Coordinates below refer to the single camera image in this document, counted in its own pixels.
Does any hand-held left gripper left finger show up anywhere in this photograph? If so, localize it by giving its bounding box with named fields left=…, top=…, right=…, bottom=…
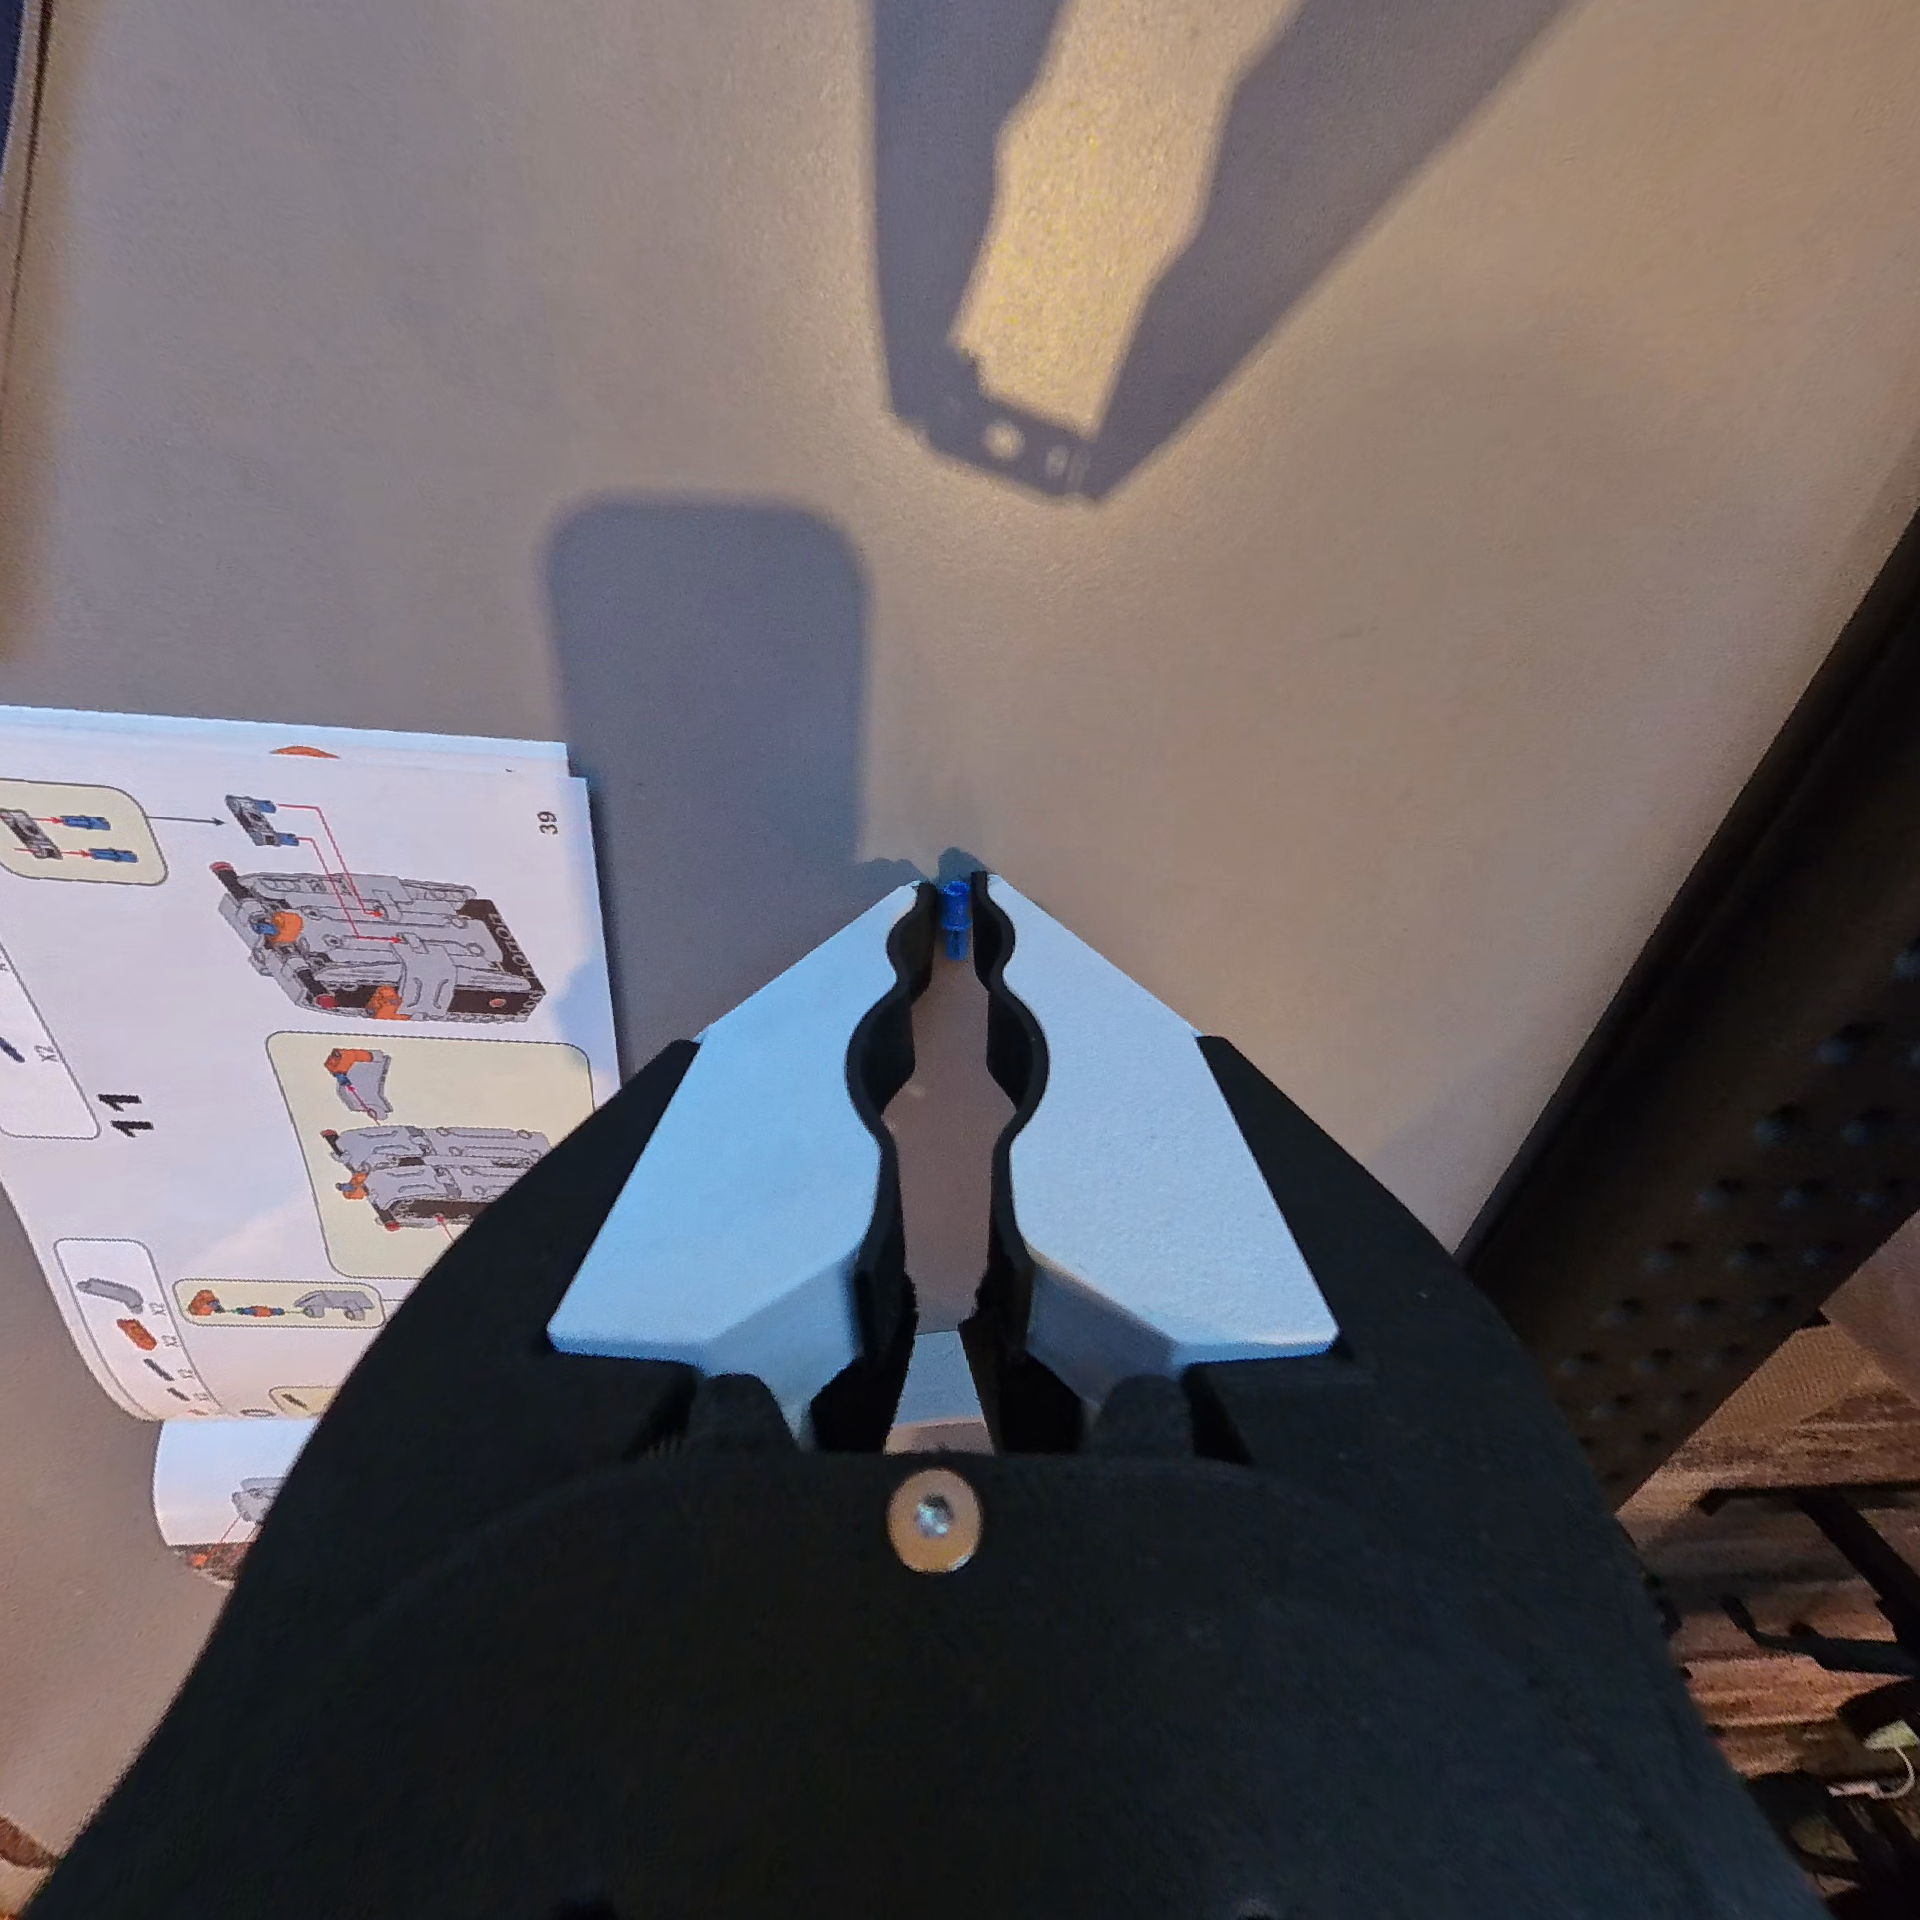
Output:
left=541, top=880, right=923, bottom=1454

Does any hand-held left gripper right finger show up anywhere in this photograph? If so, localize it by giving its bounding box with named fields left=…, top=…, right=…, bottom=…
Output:
left=968, top=870, right=1340, bottom=1454

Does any black perforated chair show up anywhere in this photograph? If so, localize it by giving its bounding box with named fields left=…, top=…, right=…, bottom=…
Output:
left=1456, top=509, right=1920, bottom=1509

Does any grey desk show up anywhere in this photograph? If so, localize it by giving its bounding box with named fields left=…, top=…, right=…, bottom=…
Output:
left=0, top=0, right=1920, bottom=1877

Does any open instruction booklet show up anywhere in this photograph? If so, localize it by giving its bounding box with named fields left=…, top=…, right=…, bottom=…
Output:
left=0, top=702, right=623, bottom=1591

